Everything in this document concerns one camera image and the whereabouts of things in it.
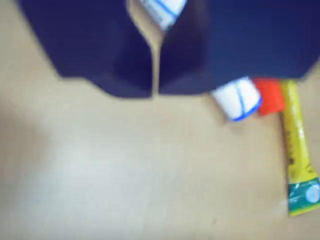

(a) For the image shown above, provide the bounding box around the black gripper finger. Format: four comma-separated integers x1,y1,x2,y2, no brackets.
16,0,154,98
158,0,320,96

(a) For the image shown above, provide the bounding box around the yellow sachet with green end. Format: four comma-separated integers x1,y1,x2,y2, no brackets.
279,79,320,218

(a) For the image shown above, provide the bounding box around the red and white marker pen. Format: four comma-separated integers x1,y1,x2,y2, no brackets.
251,77,286,118

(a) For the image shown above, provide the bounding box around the blue and white marker pen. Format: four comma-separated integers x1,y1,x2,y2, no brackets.
138,0,264,123

